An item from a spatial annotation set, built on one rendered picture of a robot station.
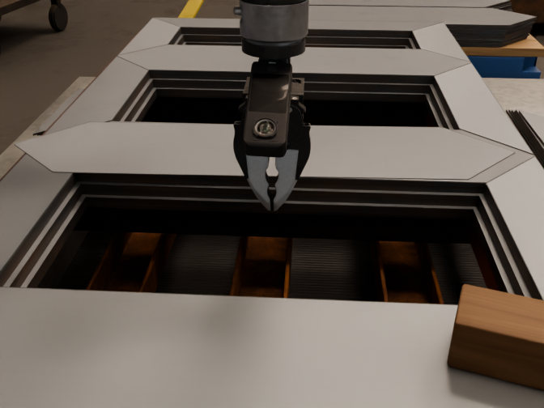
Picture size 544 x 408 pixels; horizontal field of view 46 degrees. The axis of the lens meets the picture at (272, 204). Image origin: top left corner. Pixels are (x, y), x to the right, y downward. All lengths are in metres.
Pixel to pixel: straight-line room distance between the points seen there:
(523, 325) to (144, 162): 0.57
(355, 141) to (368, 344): 0.45
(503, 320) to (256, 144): 0.29
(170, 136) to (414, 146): 0.37
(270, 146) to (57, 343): 0.28
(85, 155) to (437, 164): 0.50
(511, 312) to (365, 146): 0.45
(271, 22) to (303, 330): 0.32
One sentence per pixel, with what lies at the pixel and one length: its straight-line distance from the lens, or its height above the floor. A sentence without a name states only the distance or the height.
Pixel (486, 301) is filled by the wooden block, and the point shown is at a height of 0.92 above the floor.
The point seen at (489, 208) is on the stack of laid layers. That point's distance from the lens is 0.87.
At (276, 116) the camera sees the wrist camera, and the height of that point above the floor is 1.01.
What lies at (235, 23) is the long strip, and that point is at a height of 0.87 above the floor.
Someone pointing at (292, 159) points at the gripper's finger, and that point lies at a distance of 0.75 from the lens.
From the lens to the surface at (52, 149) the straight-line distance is 1.00.
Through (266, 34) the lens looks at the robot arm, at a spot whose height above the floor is 1.09.
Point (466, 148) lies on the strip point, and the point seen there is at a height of 0.87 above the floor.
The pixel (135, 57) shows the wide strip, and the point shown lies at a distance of 1.40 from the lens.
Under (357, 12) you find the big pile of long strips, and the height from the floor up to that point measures 0.85.
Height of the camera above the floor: 1.26
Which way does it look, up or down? 30 degrees down
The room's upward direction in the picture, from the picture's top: straight up
